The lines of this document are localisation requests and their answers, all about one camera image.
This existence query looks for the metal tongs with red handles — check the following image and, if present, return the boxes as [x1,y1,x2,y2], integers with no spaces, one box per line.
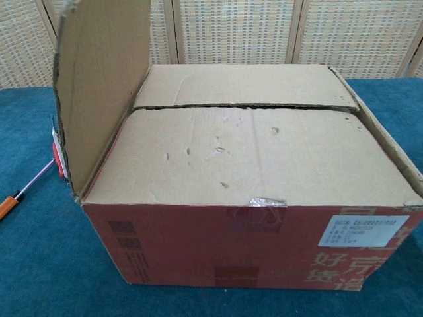
[50,114,69,186]

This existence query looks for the orange handled screwdriver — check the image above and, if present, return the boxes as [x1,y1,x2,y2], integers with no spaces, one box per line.
[0,158,56,221]

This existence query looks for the blue carpet table cover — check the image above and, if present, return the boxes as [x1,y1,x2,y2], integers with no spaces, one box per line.
[0,77,423,317]

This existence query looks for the woven wooden folding screen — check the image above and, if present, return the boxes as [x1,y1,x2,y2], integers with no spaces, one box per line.
[0,0,423,90]

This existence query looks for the red cardboard box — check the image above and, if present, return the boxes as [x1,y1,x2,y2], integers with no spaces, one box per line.
[52,0,423,292]

